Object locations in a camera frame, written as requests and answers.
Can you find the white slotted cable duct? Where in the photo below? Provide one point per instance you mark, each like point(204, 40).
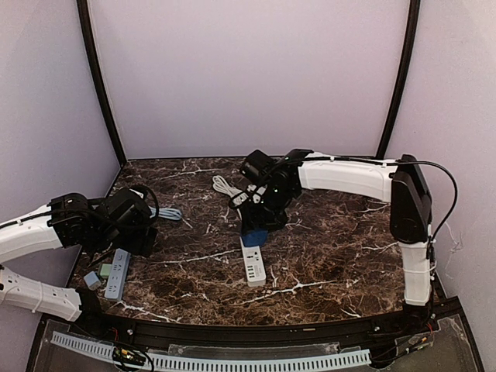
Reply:
point(162, 362)

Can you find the dark blue cube plug adapter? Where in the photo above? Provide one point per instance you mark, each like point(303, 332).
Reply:
point(253, 238)

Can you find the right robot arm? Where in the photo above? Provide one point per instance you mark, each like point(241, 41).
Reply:
point(275, 182)

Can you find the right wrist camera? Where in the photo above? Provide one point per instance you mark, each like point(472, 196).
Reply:
point(256, 165)

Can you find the green cube charger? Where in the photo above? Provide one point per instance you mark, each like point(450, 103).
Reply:
point(104, 270)

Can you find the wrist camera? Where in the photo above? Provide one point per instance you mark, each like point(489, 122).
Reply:
point(256, 165)
point(127, 209)

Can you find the light blue power strip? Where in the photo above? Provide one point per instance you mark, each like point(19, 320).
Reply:
point(117, 277)

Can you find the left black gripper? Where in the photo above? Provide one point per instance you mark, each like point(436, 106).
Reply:
point(143, 243)

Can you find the white power strip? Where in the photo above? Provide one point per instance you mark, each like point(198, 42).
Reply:
point(254, 266)

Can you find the light blue cube charger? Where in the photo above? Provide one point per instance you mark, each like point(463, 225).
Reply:
point(92, 281)

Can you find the black front rail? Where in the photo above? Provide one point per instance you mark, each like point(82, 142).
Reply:
point(370, 331)

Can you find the right black frame post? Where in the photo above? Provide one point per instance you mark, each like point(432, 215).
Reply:
point(402, 74)

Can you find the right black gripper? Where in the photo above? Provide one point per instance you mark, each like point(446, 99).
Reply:
point(260, 220)

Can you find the black frame post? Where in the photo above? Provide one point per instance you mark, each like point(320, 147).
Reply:
point(402, 74)
point(98, 80)

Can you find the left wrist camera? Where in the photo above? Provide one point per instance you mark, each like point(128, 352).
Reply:
point(127, 209)

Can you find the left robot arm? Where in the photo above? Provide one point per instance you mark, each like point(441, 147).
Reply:
point(66, 221)

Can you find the left black frame post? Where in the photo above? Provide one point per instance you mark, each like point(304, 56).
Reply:
point(98, 80)

